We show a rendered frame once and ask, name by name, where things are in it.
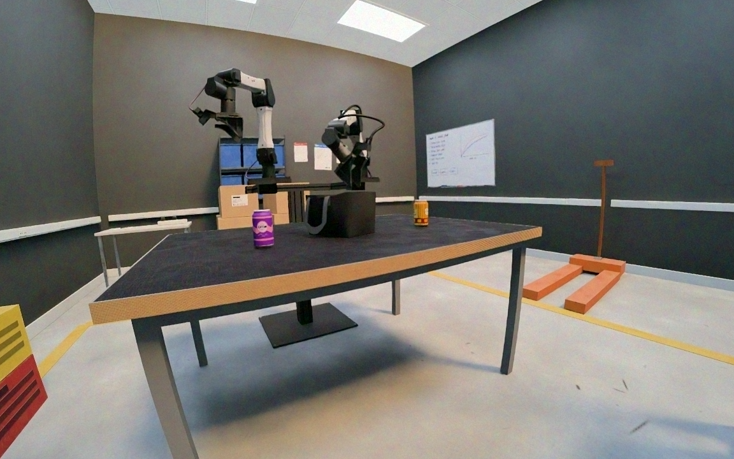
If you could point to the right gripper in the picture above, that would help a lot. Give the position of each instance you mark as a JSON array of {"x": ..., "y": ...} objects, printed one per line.
[{"x": 233, "y": 124}]

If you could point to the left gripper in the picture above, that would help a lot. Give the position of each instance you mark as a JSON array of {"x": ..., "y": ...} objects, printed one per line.
[{"x": 344, "y": 168}]

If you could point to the purple drink can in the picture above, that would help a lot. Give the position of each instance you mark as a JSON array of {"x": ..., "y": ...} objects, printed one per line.
[{"x": 262, "y": 228}]

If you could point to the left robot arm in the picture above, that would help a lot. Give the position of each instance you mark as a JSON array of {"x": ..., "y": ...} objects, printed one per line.
[{"x": 344, "y": 127}]

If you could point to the orange striped drink can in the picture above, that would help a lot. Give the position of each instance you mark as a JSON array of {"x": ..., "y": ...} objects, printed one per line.
[{"x": 420, "y": 213}]

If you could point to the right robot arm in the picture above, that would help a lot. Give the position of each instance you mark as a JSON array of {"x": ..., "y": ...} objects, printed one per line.
[{"x": 221, "y": 87}]

